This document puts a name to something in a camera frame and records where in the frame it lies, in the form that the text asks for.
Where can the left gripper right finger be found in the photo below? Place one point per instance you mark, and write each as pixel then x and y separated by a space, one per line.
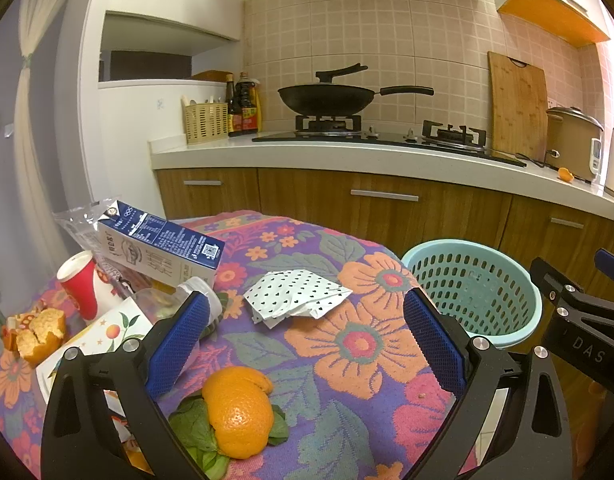
pixel 532 439

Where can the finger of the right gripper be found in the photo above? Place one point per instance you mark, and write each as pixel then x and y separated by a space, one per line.
pixel 562 299
pixel 604 262

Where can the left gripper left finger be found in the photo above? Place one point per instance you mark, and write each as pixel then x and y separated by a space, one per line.
pixel 79 440

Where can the green leafy vegetable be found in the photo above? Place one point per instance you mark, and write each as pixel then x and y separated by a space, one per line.
pixel 191 426

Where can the red white paper cup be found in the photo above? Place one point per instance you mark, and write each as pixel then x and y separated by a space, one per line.
pixel 88 286

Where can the blue white milk carton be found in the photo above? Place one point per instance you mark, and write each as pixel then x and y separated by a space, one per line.
pixel 158 248

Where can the clear plastic bag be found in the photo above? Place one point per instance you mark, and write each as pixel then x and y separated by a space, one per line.
pixel 81 223

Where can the white heart-pattern paper bag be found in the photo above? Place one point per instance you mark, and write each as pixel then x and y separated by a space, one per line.
pixel 279 295

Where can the snack wrapper packet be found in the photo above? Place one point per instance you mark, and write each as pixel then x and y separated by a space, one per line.
pixel 124 281

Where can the wooden kitchen base cabinets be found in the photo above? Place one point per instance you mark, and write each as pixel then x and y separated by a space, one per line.
pixel 354 230

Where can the light blue plastic basket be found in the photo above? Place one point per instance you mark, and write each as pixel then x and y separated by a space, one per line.
pixel 489 293

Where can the small orange peel on counter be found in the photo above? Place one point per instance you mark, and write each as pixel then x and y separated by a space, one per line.
pixel 565 175

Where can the white countertop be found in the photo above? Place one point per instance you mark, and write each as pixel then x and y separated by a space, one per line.
pixel 242 152

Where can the beige rice cooker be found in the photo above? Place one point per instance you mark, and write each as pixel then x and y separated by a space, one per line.
pixel 574 142

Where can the black gas stove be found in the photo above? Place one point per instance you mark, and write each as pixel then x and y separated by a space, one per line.
pixel 432 136

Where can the wooden cutting board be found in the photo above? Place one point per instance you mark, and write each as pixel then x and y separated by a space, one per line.
pixel 519 106

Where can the floral purple tablecloth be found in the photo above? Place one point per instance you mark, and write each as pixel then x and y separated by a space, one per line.
pixel 358 396

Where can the black wok pan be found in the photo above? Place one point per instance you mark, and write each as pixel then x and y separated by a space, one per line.
pixel 324 98

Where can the wicker utensil basket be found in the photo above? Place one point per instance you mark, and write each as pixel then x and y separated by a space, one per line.
pixel 205 122

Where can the dark soy sauce bottle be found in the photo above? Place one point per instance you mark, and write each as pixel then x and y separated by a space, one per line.
pixel 233 106

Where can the yellow bottle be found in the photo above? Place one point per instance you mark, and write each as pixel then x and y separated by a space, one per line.
pixel 259 106

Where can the large sauce bottle red label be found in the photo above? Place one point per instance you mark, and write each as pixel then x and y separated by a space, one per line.
pixel 246 93

